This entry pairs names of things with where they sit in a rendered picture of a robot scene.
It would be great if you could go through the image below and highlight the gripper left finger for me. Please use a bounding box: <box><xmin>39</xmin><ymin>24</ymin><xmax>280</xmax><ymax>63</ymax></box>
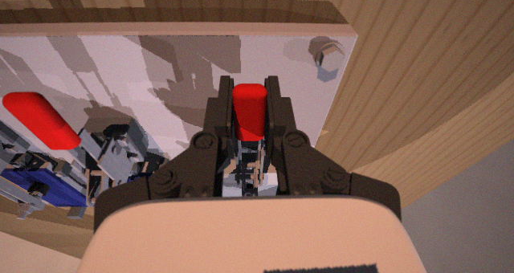
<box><xmin>94</xmin><ymin>75</ymin><xmax>235</xmax><ymax>234</ymax></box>

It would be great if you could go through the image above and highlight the blue flat block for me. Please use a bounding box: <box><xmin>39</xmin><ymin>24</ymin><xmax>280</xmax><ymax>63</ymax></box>
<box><xmin>0</xmin><ymin>162</ymin><xmax>87</xmax><ymax>207</ymax></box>

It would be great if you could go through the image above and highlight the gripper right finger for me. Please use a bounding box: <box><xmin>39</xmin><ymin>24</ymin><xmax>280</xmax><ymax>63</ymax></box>
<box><xmin>264</xmin><ymin>75</ymin><xmax>402</xmax><ymax>223</ymax></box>

